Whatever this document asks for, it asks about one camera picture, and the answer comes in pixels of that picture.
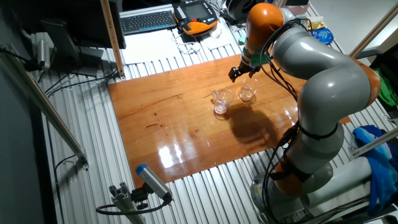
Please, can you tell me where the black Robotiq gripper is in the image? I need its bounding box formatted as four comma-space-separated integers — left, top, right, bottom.
228, 60, 262, 83

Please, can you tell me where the clear glass cup with spout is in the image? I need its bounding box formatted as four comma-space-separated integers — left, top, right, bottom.
238, 77, 259, 102

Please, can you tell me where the black round device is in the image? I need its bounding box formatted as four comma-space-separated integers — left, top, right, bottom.
224, 0, 259, 25

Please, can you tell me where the orange black teach pendant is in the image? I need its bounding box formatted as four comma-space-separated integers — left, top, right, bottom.
172, 0, 220, 36

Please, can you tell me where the pink box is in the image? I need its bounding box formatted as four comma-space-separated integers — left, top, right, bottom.
285, 2, 312, 17

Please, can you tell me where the gold snack packet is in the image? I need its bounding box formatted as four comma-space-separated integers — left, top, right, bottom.
307, 16, 326, 32

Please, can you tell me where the glossy wooden board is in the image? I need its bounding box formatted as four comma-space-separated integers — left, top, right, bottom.
108, 53, 353, 189

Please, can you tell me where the blue plastic bag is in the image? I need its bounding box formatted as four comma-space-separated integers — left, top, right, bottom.
310, 27, 335, 45

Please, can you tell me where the black silver computer keyboard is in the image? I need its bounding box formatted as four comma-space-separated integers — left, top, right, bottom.
119, 6, 178, 36

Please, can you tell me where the green cloth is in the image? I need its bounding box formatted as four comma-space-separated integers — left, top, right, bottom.
374, 68, 398, 107

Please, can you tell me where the short aluminium profile bar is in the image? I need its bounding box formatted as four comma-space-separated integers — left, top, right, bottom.
348, 126, 398, 158

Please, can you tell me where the blue cloth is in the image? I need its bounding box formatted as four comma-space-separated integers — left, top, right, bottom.
352, 124, 398, 216

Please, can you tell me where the black computer monitor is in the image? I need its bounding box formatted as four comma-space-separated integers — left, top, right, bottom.
6, 0, 127, 77

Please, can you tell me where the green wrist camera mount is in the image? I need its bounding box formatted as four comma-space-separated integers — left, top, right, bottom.
241, 37, 272, 68

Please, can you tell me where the clear glass mug with handle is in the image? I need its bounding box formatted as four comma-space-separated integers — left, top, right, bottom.
211, 88, 235, 115

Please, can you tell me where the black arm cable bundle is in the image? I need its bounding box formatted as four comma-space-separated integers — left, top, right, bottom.
259, 18, 312, 224

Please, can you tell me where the white cable bundle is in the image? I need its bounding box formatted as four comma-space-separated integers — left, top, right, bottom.
170, 32, 203, 56

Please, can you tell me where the silver camera with blue cap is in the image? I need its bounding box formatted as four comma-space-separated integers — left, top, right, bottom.
135, 163, 174, 203

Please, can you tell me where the grey aluminium profile bracket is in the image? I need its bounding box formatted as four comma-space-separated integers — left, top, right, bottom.
108, 181, 147, 224

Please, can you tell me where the black camera cable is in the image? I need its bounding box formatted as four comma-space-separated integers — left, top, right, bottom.
95, 197, 172, 217

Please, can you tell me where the long aluminium frame beam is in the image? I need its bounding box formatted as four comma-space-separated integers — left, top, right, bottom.
0, 43, 90, 170

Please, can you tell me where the silver cylindrical camera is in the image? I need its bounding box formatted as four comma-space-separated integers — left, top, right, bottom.
36, 39, 51, 71

